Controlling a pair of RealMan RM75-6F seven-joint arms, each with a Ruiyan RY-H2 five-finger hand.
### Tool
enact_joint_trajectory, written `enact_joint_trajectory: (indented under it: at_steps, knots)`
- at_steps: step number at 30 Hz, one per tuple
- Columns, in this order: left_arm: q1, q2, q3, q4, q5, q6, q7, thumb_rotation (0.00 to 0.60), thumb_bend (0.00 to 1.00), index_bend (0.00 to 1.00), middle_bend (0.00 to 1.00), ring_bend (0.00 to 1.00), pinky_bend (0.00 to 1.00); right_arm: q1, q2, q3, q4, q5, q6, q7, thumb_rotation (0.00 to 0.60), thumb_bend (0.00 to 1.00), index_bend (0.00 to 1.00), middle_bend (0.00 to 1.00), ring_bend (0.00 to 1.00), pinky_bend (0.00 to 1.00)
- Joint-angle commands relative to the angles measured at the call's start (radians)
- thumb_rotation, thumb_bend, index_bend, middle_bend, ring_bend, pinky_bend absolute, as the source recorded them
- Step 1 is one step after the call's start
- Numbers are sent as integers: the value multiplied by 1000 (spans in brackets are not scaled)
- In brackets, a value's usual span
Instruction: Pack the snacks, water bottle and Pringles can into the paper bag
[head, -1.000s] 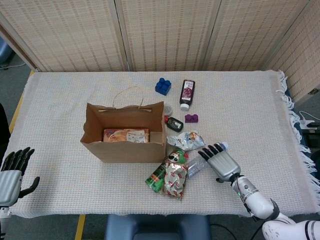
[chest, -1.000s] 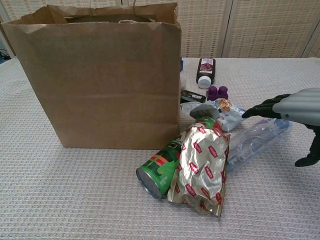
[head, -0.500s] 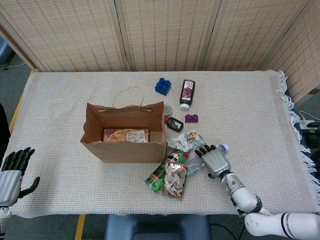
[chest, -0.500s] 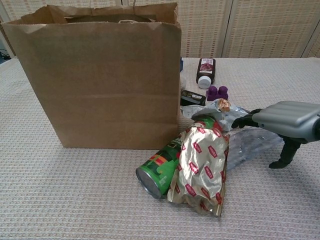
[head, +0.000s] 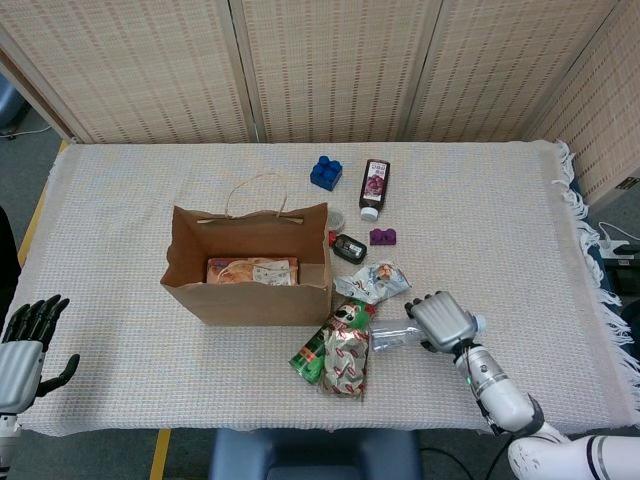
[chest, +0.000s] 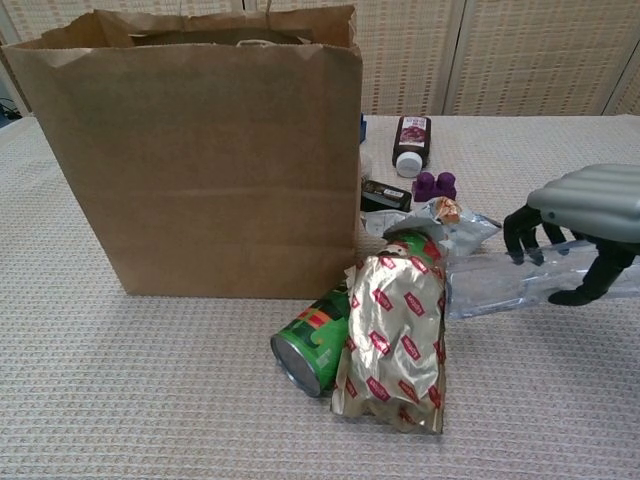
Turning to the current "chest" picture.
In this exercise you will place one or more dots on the green chips can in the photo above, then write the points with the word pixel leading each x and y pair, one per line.
pixel 315 340

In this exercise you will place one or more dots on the white woven tablecloth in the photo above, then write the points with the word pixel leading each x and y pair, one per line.
pixel 150 390

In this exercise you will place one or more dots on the dark grape juice bottle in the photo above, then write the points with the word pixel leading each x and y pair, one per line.
pixel 412 140

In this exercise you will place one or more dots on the right black grey robot hand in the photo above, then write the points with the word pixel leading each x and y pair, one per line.
pixel 590 200

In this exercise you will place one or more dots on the purple building block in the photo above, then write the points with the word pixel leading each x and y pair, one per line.
pixel 434 189

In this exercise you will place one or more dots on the silver snack pouch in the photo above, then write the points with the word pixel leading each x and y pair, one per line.
pixel 470 225

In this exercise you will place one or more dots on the blue building block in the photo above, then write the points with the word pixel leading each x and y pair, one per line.
pixel 364 131

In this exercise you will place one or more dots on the red silver snack packet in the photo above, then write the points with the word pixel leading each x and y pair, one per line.
pixel 395 340

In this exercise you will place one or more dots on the clear plastic water bottle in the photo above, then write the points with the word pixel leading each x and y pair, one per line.
pixel 490 285

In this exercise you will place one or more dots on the bamboo folding screen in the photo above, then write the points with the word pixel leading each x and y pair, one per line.
pixel 525 55

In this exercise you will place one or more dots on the small black device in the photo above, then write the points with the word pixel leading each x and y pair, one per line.
pixel 385 195

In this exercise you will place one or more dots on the brown paper bag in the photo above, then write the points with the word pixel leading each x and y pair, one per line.
pixel 200 175

